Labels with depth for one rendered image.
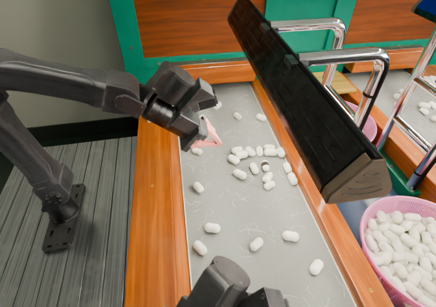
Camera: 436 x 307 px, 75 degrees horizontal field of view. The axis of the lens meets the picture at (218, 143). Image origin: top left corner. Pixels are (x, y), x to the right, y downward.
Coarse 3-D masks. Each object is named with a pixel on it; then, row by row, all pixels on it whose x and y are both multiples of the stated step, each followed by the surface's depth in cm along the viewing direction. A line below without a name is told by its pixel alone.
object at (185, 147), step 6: (174, 114) 59; (198, 114) 66; (168, 126) 60; (174, 132) 62; (180, 132) 61; (198, 132) 59; (180, 138) 65; (186, 138) 62; (192, 138) 60; (198, 138) 60; (180, 144) 63; (186, 144) 61; (186, 150) 62
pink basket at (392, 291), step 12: (372, 204) 65; (384, 204) 68; (396, 204) 68; (408, 204) 68; (420, 204) 67; (432, 204) 66; (372, 216) 67; (360, 228) 61; (372, 264) 55; (384, 276) 53; (384, 288) 57; (396, 288) 52; (396, 300) 56; (408, 300) 51
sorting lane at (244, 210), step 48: (240, 96) 105; (240, 144) 85; (192, 192) 72; (240, 192) 72; (288, 192) 72; (192, 240) 62; (240, 240) 62; (192, 288) 54; (288, 288) 55; (336, 288) 55
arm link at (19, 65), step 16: (0, 48) 47; (0, 64) 44; (16, 64) 46; (32, 64) 47; (48, 64) 49; (64, 64) 51; (0, 80) 46; (16, 80) 47; (32, 80) 47; (48, 80) 48; (64, 80) 49; (80, 80) 49; (96, 80) 50; (112, 80) 52; (128, 80) 54; (64, 96) 51; (80, 96) 51; (96, 96) 51; (112, 96) 52; (112, 112) 54
